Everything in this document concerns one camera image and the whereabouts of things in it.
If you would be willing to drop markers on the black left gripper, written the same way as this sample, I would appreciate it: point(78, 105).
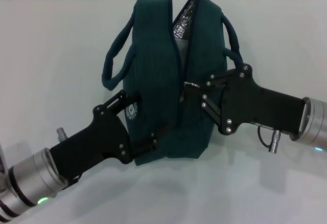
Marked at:
point(97, 142)

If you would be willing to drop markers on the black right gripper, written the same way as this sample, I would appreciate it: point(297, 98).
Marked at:
point(260, 106)

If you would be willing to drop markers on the dark teal insulated bag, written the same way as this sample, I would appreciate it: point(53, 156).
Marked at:
point(153, 55)

